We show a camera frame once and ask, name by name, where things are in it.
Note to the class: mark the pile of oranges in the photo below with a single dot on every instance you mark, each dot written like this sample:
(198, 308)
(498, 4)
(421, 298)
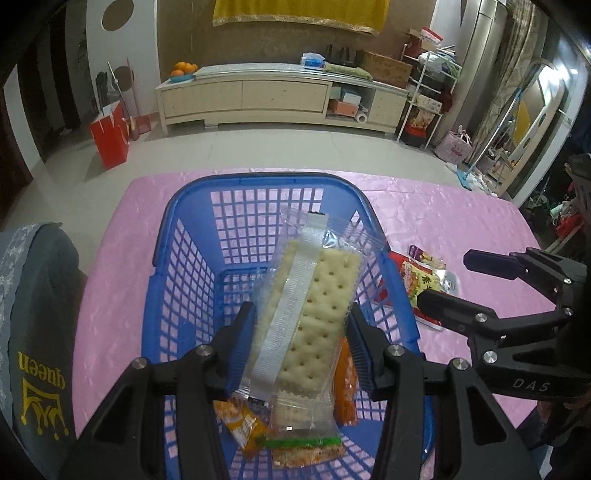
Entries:
(183, 68)

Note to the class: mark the green cushion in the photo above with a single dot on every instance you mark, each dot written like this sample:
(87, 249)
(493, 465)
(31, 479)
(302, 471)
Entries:
(346, 71)

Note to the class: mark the cream TV cabinet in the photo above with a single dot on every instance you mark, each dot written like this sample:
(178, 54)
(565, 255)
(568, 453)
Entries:
(277, 94)

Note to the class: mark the red yellow snack bag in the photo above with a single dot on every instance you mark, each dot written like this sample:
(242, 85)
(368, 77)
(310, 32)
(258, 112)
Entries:
(418, 281)

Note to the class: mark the small round brown wall disc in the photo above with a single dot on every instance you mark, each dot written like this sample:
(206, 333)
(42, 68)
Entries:
(122, 74)

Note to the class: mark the arched standing mirror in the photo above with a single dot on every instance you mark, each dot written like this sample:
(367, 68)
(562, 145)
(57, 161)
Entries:
(540, 120)

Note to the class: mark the orange printed snack packet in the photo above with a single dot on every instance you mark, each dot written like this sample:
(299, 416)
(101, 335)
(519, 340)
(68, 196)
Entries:
(240, 422)

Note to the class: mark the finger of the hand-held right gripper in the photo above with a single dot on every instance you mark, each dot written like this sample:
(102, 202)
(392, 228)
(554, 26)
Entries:
(461, 316)
(498, 264)

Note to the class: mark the standing air conditioner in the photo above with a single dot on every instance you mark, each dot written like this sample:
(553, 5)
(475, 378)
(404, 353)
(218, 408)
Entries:
(485, 46)

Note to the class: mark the blue tissue pack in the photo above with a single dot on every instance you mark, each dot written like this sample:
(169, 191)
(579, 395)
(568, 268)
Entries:
(313, 61)

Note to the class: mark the brown cracker packet green ends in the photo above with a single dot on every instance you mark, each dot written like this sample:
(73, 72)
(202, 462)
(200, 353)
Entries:
(300, 454)

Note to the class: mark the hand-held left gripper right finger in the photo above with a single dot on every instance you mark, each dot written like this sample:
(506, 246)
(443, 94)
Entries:
(364, 355)

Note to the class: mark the yellow wall cloth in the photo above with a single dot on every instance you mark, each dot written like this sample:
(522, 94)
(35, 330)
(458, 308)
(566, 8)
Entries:
(300, 11)

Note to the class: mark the red paper bag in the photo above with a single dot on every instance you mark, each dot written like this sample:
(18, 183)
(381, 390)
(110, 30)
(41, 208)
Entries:
(111, 141)

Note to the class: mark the blue plastic basket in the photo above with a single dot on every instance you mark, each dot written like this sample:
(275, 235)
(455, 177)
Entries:
(277, 177)

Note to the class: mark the white metal rack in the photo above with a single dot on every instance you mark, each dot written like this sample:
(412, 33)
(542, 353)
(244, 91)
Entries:
(436, 54)

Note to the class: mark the large round brown wall disc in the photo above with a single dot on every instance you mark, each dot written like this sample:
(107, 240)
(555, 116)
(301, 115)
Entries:
(117, 11)

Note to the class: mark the pink tablecloth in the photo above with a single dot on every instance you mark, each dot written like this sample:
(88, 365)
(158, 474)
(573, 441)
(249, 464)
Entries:
(461, 217)

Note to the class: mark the red printed box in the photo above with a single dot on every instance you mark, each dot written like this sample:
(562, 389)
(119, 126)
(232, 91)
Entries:
(422, 122)

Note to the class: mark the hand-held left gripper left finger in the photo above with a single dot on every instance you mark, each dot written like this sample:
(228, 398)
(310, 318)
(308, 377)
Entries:
(240, 346)

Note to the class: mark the white paper roll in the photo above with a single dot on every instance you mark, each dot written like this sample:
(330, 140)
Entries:
(361, 118)

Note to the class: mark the red white box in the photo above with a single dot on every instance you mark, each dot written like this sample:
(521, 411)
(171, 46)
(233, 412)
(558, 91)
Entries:
(425, 39)

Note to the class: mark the brown cardboard box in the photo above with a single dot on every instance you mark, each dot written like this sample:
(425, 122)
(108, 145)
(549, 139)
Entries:
(385, 69)

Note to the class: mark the pink bag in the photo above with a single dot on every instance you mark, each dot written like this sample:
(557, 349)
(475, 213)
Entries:
(455, 147)

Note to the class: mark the orange box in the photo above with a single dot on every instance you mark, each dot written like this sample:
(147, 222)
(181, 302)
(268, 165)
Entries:
(346, 107)

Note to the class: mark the blue plate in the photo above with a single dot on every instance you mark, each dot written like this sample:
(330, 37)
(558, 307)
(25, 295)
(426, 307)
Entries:
(182, 78)

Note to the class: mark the clear white cracker packet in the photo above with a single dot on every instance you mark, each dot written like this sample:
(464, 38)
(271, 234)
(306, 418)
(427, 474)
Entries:
(318, 295)

